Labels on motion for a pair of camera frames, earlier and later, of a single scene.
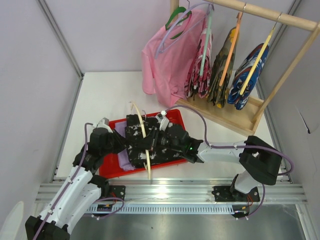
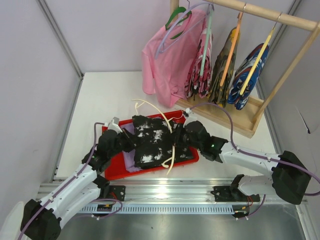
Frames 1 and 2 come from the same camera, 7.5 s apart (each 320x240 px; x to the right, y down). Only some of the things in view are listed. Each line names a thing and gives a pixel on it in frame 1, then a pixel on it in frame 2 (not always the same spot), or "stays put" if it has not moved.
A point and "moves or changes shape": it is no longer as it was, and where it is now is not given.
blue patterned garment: (242, 74) stays put
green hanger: (179, 10) stays put
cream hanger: (142, 119) → (170, 161)
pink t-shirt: (167, 53) stays put
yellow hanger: (259, 59) stays put
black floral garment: (144, 139) moves or changes shape
